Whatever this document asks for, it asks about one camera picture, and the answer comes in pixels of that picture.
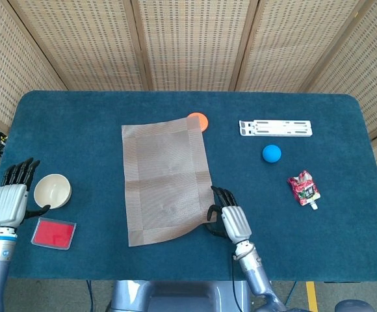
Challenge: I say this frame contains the cream white bowl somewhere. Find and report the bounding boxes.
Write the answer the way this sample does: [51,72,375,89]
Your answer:
[33,174,73,210]

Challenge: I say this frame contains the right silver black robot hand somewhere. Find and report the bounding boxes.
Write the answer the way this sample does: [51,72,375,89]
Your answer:
[206,185,253,244]

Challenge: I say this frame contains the woven bamboo folding screen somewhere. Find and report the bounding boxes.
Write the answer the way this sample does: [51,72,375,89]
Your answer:
[0,0,377,225]

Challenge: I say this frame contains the beige woven placemat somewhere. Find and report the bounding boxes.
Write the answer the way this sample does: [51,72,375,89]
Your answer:
[121,116,214,248]

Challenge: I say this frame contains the thin blue cable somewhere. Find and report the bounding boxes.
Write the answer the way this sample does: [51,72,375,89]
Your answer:
[86,280,94,312]
[287,281,298,312]

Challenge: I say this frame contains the blue-grey robot torso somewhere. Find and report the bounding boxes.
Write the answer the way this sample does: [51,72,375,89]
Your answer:
[106,279,253,312]

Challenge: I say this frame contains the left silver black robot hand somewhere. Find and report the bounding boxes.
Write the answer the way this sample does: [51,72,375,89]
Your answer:
[0,157,51,230]

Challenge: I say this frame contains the blue ball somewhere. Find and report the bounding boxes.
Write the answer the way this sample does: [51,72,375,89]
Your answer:
[261,144,282,163]

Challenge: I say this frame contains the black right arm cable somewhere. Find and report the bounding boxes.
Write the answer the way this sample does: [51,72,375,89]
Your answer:
[229,255,242,312]

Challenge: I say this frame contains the red pad in clear case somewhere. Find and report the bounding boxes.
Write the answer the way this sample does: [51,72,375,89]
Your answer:
[31,216,77,250]

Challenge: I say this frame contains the red snack pouch with spout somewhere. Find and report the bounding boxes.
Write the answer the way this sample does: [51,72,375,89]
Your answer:
[287,169,322,211]

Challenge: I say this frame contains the white folding stand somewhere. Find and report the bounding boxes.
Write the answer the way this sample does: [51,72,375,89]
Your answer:
[239,120,313,137]

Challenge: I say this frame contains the orange disc with hole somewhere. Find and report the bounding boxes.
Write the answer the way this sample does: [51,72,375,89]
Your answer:
[187,112,209,132]

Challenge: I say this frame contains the dark blue table cloth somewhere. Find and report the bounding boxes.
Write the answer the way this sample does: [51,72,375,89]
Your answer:
[0,90,377,283]

